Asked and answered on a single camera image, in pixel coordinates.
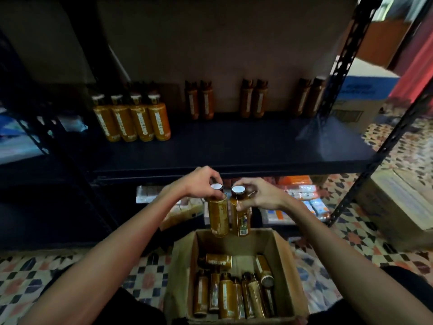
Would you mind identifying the person's left hand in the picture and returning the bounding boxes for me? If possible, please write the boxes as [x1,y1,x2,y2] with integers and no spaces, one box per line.
[162,166,224,202]

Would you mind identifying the person's right hand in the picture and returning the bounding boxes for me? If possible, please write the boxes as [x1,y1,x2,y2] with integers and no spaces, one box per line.
[232,177,293,214]

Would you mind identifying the Oatside bottle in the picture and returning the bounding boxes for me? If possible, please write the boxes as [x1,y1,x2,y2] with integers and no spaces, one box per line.
[230,185,253,237]
[207,183,231,237]

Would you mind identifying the black metal shelf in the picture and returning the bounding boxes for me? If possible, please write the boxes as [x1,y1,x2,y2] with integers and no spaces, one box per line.
[61,0,433,248]
[0,30,129,251]

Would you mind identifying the orange Oatside bottles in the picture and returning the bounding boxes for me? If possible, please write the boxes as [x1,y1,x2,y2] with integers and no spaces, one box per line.
[91,78,326,143]

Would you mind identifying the printed cardboard box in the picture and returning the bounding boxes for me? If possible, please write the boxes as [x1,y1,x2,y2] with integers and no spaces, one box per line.
[164,228,310,325]

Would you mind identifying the gold bottles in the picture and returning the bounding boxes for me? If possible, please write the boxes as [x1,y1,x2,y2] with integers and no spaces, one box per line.
[193,252,277,320]

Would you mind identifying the person's left forearm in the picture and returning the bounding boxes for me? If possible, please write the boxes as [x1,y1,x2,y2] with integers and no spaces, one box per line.
[20,189,184,325]

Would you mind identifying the person's right forearm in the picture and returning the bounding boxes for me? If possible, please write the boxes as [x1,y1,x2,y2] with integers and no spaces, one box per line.
[281,203,433,325]

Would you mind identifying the blue white cashew carton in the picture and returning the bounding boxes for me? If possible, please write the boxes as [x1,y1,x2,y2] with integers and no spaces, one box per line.
[330,57,400,133]

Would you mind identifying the row of orange blue packets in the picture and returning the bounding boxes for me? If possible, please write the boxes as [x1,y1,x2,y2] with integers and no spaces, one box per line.
[264,196,332,224]

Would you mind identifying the tissue packs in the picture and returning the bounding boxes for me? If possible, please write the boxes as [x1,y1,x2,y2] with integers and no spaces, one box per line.
[159,196,204,231]

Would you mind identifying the orange carton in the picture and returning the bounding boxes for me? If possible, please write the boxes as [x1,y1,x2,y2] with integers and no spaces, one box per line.
[277,175,313,186]

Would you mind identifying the row of pale pink packets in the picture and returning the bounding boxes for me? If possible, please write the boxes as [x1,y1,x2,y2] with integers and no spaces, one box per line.
[284,184,319,200]

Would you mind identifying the row of wet wipe packs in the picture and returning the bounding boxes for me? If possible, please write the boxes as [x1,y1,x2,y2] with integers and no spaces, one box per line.
[0,111,89,163]

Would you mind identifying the brown wooden cabinet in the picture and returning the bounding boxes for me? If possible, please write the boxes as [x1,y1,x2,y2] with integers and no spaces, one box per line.
[352,20,412,68]

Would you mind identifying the red curtain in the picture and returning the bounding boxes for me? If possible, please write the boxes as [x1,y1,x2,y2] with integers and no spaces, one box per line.
[392,30,433,106]

